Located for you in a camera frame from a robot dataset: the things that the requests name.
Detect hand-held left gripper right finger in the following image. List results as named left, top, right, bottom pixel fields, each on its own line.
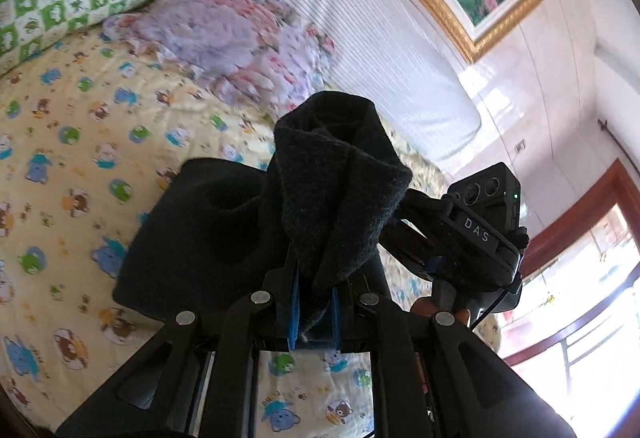
left=330, top=289, right=577, bottom=438

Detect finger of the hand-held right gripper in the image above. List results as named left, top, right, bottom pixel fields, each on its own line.
left=399, top=190, right=451, bottom=226
left=377, top=218, right=445, bottom=281

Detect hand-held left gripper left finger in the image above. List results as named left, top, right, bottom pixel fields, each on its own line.
left=55, top=268, right=301, bottom=438

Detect black pants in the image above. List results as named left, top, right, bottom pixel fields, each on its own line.
left=112, top=91, right=414, bottom=350

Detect person's right hand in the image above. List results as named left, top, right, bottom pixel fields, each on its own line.
left=410, top=295, right=472, bottom=330

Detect white striped headboard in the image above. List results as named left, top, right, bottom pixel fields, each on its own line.
left=155, top=0, right=484, bottom=169

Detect floral ruffled pillow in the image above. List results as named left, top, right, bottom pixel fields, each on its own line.
left=102, top=0, right=342, bottom=119

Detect yellow bear print bed sheet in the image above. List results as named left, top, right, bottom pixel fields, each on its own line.
left=0, top=25, right=501, bottom=438

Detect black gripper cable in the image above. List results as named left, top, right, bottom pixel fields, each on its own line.
left=470, top=288, right=507, bottom=332

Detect red wooden door frame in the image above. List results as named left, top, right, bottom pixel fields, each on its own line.
left=500, top=158, right=640, bottom=369

